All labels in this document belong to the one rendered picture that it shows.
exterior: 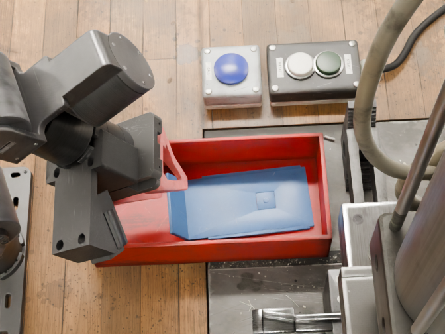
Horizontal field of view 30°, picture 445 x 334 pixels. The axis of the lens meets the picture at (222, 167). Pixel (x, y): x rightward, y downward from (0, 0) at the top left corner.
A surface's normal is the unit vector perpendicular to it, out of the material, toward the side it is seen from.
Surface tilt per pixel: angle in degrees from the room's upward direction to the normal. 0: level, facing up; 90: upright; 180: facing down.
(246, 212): 0
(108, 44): 61
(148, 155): 31
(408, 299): 90
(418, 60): 0
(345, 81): 0
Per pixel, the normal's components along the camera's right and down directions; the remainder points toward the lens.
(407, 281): -0.95, 0.29
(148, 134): -0.55, -0.32
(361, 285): -0.04, -0.42
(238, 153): 0.04, 0.91
